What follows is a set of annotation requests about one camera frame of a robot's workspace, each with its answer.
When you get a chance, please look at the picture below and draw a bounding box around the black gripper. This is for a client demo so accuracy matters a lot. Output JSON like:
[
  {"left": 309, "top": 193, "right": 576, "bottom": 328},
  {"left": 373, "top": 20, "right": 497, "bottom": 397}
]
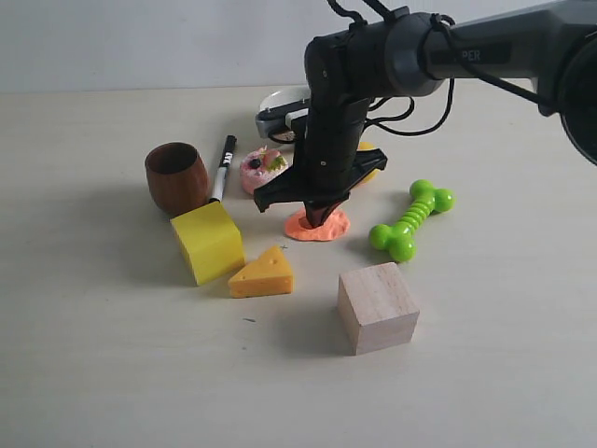
[{"left": 253, "top": 97, "right": 387, "bottom": 229}]

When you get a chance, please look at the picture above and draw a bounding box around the orange clay patty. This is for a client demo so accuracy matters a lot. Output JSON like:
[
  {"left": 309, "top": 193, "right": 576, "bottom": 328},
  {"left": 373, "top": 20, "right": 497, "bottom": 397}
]
[{"left": 285, "top": 209, "right": 351, "bottom": 242}]

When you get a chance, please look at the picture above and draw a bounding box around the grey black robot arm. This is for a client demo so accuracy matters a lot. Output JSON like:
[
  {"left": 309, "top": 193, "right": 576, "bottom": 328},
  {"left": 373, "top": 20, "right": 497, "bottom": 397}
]
[{"left": 254, "top": 1, "right": 596, "bottom": 227}]

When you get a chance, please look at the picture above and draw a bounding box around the orange toy cheese wedge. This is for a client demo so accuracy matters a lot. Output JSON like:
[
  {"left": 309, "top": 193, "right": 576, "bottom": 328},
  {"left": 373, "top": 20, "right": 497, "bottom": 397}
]
[{"left": 228, "top": 245, "right": 294, "bottom": 299}]

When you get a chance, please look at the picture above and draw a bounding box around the pink toy cake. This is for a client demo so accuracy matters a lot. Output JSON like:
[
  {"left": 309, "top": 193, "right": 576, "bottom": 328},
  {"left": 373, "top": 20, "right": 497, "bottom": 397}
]
[{"left": 240, "top": 146, "right": 289, "bottom": 195}]

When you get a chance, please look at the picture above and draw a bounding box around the yellow lemon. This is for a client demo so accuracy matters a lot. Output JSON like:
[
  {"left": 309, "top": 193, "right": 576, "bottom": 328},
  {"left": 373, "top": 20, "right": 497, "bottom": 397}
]
[{"left": 357, "top": 141, "right": 380, "bottom": 187}]

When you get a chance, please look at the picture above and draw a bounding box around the green plastic bone toy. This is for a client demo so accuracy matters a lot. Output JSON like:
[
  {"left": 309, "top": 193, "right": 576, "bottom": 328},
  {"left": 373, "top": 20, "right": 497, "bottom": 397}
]
[{"left": 368, "top": 179, "right": 456, "bottom": 263}]

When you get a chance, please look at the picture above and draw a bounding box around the black white marker pen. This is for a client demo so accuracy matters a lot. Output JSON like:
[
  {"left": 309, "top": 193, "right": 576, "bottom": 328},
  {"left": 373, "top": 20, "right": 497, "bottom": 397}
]
[{"left": 208, "top": 134, "right": 237, "bottom": 203}]

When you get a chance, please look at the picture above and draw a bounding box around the yellow foam cube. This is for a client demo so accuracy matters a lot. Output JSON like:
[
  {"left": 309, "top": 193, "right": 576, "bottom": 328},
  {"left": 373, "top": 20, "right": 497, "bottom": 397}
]
[{"left": 170, "top": 202, "right": 245, "bottom": 286}]

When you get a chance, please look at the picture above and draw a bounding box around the light wooden cube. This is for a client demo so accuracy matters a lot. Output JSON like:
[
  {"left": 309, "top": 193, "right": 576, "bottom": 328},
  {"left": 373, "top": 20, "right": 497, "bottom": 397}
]
[{"left": 337, "top": 262, "right": 420, "bottom": 355}]

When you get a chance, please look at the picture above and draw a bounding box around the white ceramic floral bowl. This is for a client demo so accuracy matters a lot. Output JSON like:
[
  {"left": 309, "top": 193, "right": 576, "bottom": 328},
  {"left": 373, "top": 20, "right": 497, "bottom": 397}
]
[{"left": 261, "top": 85, "right": 311, "bottom": 145}]

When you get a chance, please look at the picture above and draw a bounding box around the brown wooden cup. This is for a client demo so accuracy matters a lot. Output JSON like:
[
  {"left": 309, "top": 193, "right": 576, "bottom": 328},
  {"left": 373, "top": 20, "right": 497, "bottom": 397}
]
[{"left": 145, "top": 142, "right": 210, "bottom": 217}]

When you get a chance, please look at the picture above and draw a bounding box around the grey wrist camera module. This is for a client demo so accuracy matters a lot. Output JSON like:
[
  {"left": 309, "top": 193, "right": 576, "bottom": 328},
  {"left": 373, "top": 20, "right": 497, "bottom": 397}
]
[{"left": 255, "top": 99, "right": 310, "bottom": 138}]

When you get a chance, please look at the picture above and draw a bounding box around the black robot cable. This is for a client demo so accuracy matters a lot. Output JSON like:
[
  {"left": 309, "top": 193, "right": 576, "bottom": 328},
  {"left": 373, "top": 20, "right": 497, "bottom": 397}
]
[{"left": 326, "top": 0, "right": 551, "bottom": 136}]

